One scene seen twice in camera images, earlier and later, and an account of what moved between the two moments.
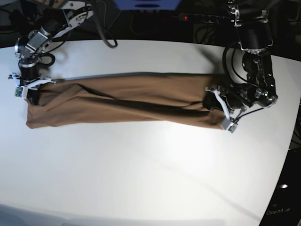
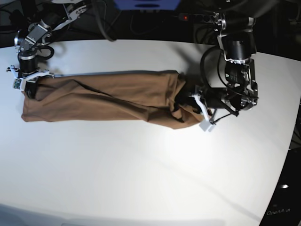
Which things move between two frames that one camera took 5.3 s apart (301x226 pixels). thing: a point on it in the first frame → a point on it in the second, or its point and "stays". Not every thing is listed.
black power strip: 203,18 stays
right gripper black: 236,95 → 213,97
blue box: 147,5 stays
